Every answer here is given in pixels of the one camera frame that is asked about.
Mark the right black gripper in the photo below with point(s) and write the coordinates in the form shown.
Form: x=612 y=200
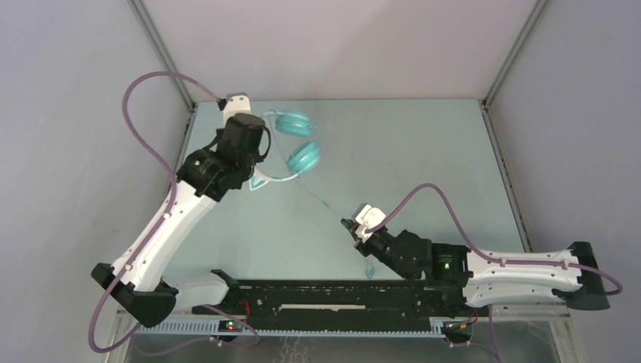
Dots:
x=351 y=227

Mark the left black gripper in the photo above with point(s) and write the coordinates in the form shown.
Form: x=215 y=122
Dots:
x=258 y=159

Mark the teal cat ear headphones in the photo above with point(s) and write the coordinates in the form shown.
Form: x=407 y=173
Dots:
x=305 y=188

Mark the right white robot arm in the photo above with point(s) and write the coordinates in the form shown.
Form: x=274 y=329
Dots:
x=474 y=280

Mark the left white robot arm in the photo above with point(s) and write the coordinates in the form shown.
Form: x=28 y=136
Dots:
x=135 y=280

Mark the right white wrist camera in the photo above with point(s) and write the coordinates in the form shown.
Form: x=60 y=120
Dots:
x=366 y=218

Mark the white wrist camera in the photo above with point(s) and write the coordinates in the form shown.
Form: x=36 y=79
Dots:
x=234 y=103
x=366 y=218

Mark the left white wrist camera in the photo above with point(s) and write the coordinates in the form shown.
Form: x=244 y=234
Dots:
x=234 y=103

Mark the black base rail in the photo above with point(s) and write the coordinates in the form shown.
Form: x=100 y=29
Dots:
x=343 y=304

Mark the white slotted cable duct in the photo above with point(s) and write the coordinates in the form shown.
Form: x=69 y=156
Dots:
x=217 y=327

